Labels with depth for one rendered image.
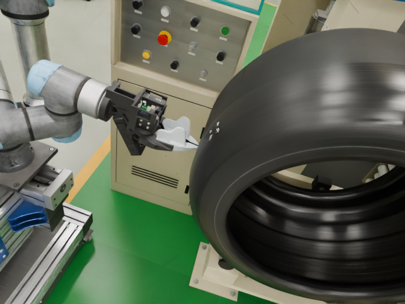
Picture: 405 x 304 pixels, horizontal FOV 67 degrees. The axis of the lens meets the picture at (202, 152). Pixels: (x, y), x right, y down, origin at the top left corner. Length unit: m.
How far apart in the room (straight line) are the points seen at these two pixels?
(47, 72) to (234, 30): 0.77
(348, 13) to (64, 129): 0.68
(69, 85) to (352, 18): 0.62
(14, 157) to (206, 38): 0.82
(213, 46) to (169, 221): 1.11
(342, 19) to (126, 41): 0.89
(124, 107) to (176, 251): 1.33
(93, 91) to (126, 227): 1.34
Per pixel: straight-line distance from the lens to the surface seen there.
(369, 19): 0.82
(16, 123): 0.73
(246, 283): 0.96
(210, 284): 1.80
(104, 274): 1.78
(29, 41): 1.02
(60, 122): 0.73
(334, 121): 0.45
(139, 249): 1.84
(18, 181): 1.22
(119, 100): 0.63
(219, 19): 1.25
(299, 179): 1.06
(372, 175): 1.27
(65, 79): 0.67
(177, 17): 1.29
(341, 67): 0.50
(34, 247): 1.65
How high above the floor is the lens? 1.64
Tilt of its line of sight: 44 degrees down
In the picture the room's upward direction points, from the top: 17 degrees clockwise
